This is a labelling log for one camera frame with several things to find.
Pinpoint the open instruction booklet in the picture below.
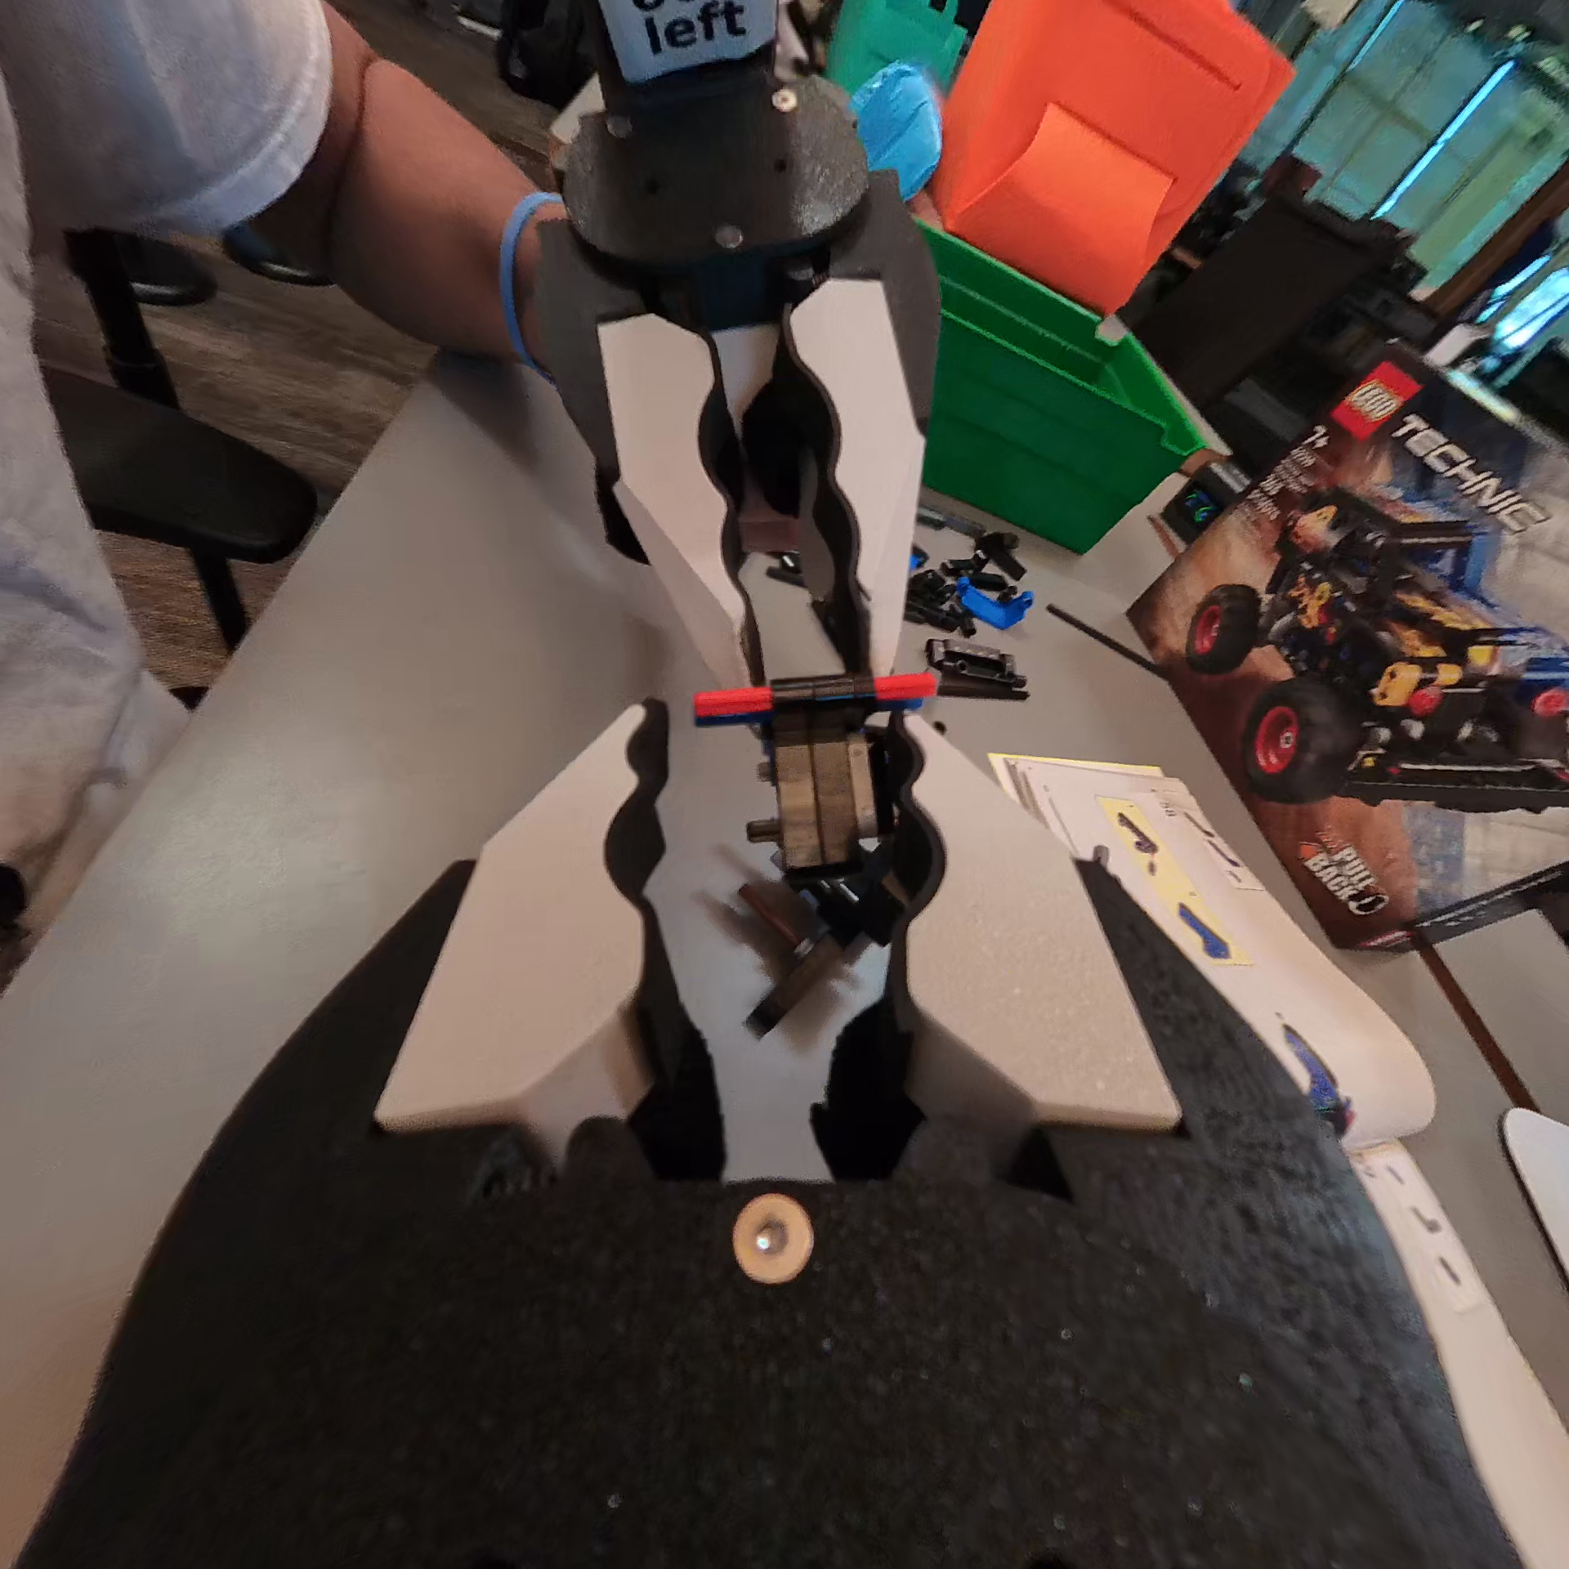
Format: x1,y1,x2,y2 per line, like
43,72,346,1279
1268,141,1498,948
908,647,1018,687
986,750,1569,1569

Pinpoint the brown lego axle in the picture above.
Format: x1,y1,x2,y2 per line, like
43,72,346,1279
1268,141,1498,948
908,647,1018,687
732,879,813,948

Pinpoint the small black electronic device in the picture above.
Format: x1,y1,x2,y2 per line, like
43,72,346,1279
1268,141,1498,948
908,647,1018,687
1162,459,1255,548

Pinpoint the black stool chair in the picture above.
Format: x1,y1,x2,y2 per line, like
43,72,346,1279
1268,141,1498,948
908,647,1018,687
43,225,323,705

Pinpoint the orange storage bin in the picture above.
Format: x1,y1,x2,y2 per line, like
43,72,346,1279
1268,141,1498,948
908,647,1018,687
938,0,1296,315

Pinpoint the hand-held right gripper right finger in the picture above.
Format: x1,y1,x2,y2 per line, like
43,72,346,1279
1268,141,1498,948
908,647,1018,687
815,713,1186,1141

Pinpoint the black lego frame with axles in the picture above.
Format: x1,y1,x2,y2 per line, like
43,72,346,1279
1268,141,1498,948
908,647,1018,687
693,670,942,877

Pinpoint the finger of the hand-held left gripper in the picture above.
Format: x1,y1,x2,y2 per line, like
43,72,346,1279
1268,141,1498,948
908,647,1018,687
596,311,768,690
766,276,928,683

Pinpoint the pile of large black lego pieces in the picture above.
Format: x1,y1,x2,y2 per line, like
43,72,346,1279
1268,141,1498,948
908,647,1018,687
900,507,1041,705

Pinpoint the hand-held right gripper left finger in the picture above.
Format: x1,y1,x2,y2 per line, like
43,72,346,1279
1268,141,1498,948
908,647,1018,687
372,698,725,1165

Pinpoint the white document stand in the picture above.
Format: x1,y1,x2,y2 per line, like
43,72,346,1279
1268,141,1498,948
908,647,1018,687
1502,1105,1569,1275

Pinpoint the person's left forearm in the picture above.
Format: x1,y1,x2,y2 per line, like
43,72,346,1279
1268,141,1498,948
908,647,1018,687
239,0,568,369

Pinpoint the lego set box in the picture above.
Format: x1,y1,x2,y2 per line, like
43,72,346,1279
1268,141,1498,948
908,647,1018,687
1125,343,1569,954

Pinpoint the blue wristband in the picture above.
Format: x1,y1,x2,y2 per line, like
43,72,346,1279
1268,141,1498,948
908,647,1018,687
497,188,568,384

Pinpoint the long black lego axle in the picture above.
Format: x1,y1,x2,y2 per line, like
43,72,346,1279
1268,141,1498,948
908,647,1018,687
1046,601,1169,677

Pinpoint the light blue crumpled bag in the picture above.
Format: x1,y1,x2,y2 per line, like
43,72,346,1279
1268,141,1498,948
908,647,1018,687
850,61,949,203

